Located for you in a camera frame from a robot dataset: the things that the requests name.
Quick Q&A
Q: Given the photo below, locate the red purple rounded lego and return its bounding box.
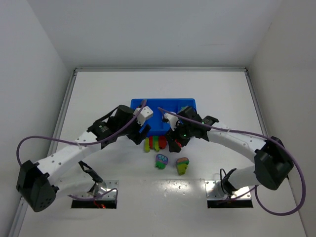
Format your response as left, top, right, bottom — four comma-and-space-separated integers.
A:
174, 140, 182, 149

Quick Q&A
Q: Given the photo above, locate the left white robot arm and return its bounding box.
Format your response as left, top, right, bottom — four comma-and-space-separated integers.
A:
16, 101, 154, 212

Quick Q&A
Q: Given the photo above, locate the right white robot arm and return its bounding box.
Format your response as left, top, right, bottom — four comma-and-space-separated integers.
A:
162, 106, 294, 197

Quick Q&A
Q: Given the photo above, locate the blue divided plastic bin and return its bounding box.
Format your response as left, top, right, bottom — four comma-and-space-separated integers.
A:
145, 98, 197, 137

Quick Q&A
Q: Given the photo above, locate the striped red green lego stack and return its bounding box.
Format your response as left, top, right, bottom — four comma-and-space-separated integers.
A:
144, 136, 167, 153

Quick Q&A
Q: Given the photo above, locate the purple paw print lego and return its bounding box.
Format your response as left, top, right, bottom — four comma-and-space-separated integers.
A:
155, 154, 168, 169

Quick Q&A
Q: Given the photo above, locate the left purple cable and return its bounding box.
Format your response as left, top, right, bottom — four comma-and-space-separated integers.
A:
16, 98, 148, 200

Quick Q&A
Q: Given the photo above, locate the purple cable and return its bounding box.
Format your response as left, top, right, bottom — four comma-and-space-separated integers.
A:
157, 106, 307, 215
16, 98, 148, 200

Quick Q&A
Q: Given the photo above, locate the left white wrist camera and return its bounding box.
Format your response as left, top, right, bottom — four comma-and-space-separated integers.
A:
136, 106, 154, 126

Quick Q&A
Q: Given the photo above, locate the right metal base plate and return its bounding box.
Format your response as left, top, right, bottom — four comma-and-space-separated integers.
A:
205, 180, 253, 209

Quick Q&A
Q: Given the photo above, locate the metal base plate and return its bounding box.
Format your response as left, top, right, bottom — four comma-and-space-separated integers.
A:
71, 180, 119, 209
205, 180, 253, 209

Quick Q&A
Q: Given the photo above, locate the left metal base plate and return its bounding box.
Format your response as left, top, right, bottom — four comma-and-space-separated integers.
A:
71, 180, 119, 209

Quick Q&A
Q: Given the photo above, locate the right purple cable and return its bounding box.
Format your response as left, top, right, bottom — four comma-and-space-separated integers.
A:
157, 106, 307, 215

